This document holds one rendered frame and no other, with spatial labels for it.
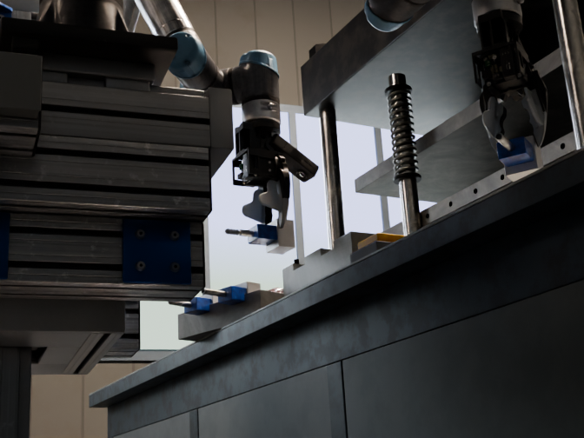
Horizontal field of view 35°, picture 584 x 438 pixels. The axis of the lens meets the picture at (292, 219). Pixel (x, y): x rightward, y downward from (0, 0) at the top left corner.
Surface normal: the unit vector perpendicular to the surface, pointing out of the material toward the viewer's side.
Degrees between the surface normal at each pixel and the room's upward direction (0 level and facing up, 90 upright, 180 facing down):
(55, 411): 90
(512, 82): 180
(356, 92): 180
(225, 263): 90
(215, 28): 90
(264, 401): 90
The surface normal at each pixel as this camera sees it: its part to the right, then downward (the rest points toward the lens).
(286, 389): -0.88, -0.09
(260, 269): 0.34, -0.31
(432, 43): 0.06, 0.95
